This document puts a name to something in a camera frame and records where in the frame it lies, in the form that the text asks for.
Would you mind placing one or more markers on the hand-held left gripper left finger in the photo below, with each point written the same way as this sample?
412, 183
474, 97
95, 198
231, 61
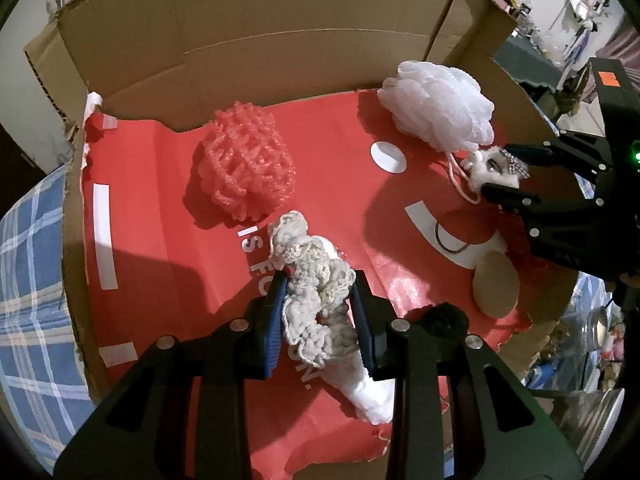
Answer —
275, 320

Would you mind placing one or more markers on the dresser with dark green cloth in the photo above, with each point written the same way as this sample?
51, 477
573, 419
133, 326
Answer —
530, 67

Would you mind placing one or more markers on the white sock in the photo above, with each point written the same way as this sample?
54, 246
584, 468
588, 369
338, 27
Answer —
365, 390

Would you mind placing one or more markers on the small white plush toy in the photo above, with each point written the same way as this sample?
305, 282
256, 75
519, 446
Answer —
487, 172

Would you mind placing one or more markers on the beige crochet scrunchie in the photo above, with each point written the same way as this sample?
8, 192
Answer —
315, 280

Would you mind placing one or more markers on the blue plaid blanket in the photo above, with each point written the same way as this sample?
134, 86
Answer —
35, 285

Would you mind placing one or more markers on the cardboard box with red lining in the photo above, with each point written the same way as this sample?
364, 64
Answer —
300, 20

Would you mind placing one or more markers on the pink curtain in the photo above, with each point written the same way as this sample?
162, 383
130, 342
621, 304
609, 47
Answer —
622, 40

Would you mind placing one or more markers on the red mesh sponge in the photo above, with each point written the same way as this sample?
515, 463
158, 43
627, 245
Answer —
240, 160

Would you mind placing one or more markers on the small clear plastic cup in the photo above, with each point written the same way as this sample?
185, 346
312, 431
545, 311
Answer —
587, 330

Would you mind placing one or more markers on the black fluffy scrunchie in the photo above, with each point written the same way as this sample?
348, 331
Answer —
445, 317

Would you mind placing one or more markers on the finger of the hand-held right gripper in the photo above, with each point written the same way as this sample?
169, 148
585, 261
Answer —
505, 197
535, 152

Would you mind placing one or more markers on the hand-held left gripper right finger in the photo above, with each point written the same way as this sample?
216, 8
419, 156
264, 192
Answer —
362, 325

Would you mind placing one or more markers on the white mesh bath pouf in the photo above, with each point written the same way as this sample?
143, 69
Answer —
435, 100

